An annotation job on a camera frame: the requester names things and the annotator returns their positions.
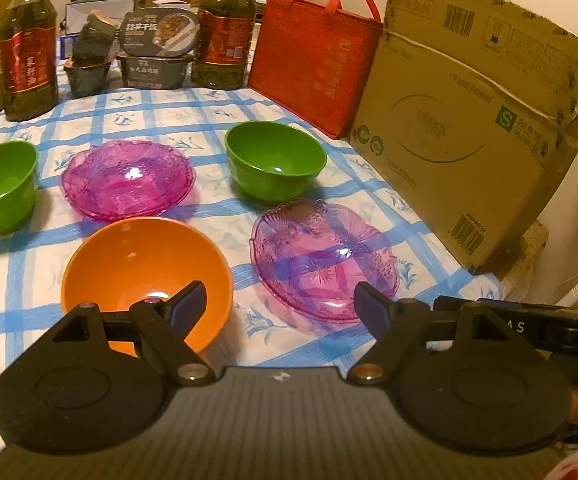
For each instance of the orange plastic bowl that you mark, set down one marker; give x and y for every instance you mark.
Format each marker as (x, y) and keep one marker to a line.
(150, 257)

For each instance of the green plastic bowl right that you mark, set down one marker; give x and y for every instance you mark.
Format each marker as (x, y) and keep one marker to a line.
(271, 162)

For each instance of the green plastic bowl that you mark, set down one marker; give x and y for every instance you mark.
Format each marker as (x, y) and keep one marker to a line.
(271, 162)
(18, 164)

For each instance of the tilted dark food packet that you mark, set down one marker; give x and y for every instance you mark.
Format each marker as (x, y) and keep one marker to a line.
(95, 39)

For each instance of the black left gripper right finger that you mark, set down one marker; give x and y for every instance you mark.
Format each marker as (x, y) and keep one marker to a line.
(461, 378)

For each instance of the white box with blue label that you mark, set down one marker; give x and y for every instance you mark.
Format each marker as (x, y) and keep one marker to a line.
(76, 13)

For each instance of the pink transparent plastic plate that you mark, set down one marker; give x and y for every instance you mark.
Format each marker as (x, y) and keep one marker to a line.
(310, 255)

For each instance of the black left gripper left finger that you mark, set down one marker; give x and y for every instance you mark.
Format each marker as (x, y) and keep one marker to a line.
(97, 379)

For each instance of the small dark food tub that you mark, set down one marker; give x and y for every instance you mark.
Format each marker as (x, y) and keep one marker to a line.
(86, 80)

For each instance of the brown cardboard box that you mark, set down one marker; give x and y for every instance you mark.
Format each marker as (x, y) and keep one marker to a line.
(470, 112)

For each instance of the dark instant rice box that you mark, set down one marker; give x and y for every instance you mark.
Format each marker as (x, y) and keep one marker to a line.
(152, 72)

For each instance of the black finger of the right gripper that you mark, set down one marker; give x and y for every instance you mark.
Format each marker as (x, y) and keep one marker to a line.
(529, 324)

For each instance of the large oil bottle red label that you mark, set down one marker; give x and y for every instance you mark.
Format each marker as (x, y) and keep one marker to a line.
(28, 65)

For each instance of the red tote bag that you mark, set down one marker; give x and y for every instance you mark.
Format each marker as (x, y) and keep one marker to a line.
(313, 57)

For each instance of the green plastic bowl left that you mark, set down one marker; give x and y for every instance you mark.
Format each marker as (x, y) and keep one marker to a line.
(18, 164)

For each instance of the tilted instant meal box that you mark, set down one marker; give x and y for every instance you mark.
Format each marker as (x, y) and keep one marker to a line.
(159, 32)

